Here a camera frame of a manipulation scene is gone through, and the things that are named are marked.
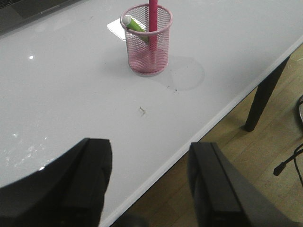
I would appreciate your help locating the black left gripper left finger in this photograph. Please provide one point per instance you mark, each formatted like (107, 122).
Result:
(68, 192)

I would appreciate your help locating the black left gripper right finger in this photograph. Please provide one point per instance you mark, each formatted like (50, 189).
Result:
(223, 197)

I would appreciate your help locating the green marker pen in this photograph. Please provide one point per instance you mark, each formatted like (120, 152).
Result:
(129, 23)

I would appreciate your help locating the pink marker pen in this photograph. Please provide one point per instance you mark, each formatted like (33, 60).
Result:
(153, 14)

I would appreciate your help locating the pink mesh pen holder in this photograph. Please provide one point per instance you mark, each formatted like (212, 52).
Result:
(140, 58)

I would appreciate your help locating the black table leg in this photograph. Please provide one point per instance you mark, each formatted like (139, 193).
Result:
(262, 96)

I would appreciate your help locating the grey open laptop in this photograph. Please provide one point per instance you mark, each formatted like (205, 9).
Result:
(16, 13)

